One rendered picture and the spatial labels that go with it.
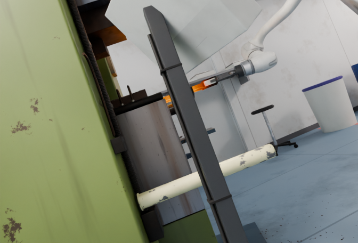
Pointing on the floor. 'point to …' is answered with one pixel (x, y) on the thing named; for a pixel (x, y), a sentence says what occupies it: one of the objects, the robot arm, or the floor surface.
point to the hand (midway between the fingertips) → (209, 82)
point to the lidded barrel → (331, 104)
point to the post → (195, 126)
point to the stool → (271, 129)
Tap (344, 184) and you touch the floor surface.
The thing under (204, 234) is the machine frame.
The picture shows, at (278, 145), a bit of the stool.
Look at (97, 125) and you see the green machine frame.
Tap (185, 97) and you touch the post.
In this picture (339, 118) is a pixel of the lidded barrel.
